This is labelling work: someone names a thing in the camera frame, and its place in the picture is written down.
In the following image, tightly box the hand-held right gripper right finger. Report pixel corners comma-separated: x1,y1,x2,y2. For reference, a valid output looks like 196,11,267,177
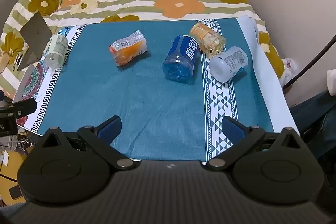
204,116,303,171

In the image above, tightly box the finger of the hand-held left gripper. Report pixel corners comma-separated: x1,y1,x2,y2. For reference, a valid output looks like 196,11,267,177
8,98,37,119

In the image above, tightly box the dark blue cloth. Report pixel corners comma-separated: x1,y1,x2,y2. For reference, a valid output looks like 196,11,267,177
289,90,336,159

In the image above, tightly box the blue plastic bottle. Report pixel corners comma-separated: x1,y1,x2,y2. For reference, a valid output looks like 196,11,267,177
162,35,201,82

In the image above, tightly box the white tissue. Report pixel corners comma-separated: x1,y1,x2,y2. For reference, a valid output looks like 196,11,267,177
327,69,336,96

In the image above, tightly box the teal towel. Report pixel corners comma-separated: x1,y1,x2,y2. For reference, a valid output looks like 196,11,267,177
37,18,275,162

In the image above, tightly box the clear bottle pale label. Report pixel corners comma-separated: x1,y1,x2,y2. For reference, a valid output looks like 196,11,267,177
42,34,69,68

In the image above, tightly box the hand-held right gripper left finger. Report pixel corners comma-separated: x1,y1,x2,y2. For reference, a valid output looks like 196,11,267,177
34,115,135,170

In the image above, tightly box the white plastic bag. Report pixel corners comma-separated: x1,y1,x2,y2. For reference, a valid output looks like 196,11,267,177
279,57,300,87

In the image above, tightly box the grey laptop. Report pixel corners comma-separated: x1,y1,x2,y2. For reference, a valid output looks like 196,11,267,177
17,11,53,71

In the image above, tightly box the patterned bordered cloth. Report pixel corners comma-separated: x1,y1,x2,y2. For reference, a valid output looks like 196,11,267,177
16,25,88,136

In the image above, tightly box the black cable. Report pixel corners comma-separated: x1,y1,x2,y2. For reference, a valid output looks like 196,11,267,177
285,34,336,88

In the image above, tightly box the amber clear plastic bottle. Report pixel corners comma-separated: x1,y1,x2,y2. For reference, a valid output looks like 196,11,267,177
189,21,227,59

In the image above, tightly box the white plastic bottle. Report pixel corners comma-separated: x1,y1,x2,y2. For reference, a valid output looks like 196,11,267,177
209,46,249,83

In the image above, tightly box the white sheet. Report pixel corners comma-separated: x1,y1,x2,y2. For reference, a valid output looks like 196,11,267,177
236,15,299,133

